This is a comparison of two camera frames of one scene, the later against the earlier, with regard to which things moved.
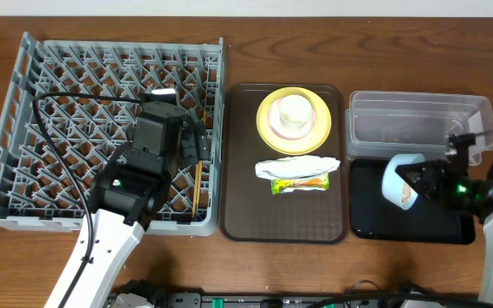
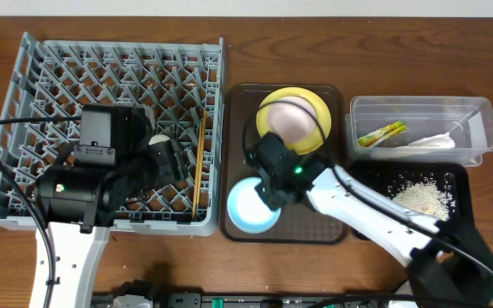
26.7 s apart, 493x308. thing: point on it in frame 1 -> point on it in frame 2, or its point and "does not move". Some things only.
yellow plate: [300, 145] does not move
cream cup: [295, 110] -> [157, 139]
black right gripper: [429, 182] -> [263, 190]
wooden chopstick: [199, 171] does not move
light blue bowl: [398, 192] -> [248, 210]
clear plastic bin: [383, 124] does not move
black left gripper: [196, 145] -> [177, 156]
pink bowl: [285, 131] does not move
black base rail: [304, 299] does not move
